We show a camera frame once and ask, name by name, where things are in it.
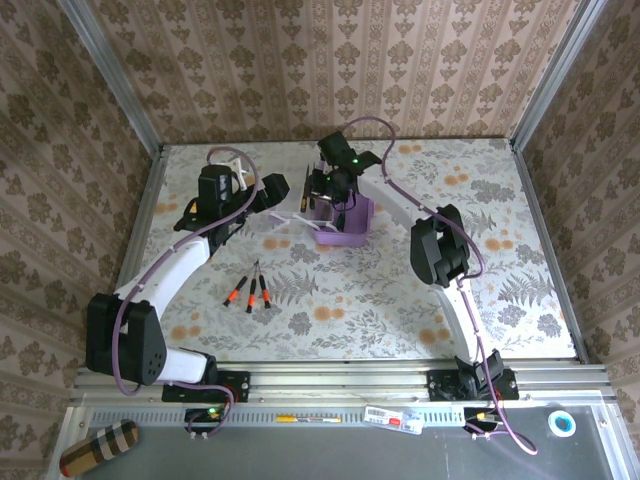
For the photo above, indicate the purple clear plastic toolbox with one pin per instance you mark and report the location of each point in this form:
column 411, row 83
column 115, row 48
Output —
column 350, row 235

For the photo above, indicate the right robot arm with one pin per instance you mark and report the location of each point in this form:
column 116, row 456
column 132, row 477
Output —
column 440, row 245

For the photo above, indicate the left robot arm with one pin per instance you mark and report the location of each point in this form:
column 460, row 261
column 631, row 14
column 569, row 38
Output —
column 125, row 340

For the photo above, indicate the black controller board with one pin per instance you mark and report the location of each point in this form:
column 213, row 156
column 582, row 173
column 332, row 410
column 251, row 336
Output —
column 475, row 416
column 200, row 415

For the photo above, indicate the yellow silver pen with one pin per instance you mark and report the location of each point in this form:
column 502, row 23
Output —
column 287, row 418

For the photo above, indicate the barcode label packet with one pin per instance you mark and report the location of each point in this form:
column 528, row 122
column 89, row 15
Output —
column 385, row 416

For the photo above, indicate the grey metal panel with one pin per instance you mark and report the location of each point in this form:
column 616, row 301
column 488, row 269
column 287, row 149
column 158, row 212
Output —
column 300, row 455

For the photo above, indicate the plaid cylindrical cushion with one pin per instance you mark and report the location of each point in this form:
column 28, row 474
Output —
column 100, row 447

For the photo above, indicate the white tape roll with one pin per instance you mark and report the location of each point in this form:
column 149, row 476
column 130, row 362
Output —
column 551, row 423

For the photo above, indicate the aluminium table side rail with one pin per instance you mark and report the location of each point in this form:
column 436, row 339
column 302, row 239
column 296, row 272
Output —
column 143, row 210
column 538, row 210

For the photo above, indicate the aluminium frame post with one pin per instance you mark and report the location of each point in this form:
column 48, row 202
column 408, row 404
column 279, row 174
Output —
column 556, row 75
column 113, row 75

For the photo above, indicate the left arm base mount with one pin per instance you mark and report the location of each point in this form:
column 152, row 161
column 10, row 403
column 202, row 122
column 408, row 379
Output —
column 235, row 385

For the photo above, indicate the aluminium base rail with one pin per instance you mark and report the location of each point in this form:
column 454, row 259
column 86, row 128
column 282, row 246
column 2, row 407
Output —
column 340, row 382

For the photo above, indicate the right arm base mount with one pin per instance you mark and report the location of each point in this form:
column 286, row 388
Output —
column 440, row 387

